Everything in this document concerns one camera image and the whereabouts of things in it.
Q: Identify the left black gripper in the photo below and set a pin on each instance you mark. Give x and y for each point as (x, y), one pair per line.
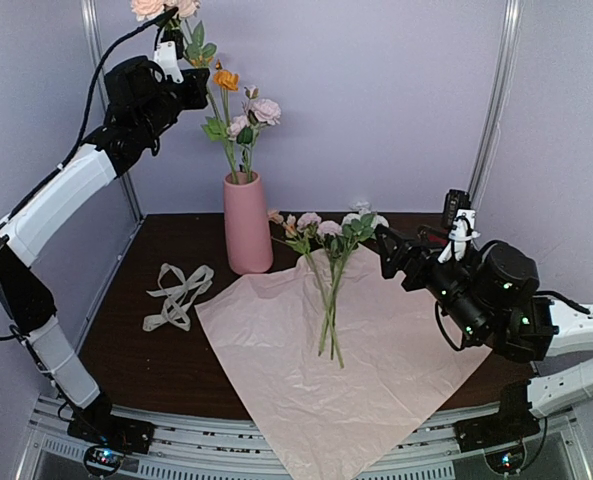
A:
(198, 79)

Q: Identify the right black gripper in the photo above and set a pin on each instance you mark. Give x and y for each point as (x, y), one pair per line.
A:
(425, 255)

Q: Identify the artificial flower bouquet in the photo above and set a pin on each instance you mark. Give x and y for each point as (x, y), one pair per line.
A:
(327, 246)

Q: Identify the peach rose flower stem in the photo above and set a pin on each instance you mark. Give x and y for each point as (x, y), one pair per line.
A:
(189, 42)

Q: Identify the orange flower stem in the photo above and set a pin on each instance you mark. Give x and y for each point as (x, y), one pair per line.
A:
(217, 126)

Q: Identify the pink wrapping paper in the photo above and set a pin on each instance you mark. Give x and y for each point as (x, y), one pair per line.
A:
(324, 416)

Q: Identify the cream ribbon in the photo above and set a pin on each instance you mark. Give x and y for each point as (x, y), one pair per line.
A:
(178, 293)

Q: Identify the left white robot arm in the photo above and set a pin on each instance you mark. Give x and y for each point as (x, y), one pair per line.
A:
(30, 305)

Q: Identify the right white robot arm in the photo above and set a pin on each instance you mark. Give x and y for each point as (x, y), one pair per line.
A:
(545, 395)

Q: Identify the pink tapered vase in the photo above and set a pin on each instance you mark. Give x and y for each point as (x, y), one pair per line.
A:
(247, 230)

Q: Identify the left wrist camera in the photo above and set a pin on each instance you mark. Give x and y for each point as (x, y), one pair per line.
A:
(168, 51)

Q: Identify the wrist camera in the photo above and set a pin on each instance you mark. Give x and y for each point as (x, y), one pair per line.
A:
(168, 51)
(458, 219)

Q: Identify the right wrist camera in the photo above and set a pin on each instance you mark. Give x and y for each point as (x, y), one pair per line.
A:
(458, 219)

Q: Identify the left aluminium corner post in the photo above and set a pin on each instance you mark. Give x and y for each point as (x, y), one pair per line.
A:
(111, 137)

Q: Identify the aluminium corner post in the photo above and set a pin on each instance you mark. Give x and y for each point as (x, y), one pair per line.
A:
(500, 93)
(111, 137)

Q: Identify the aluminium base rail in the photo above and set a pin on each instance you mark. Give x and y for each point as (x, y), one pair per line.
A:
(186, 447)

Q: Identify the right aluminium corner post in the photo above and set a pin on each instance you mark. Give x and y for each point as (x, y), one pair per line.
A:
(500, 93)

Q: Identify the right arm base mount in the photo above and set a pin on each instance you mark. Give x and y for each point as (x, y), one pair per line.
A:
(510, 445)

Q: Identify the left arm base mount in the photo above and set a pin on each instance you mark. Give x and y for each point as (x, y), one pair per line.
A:
(107, 451)

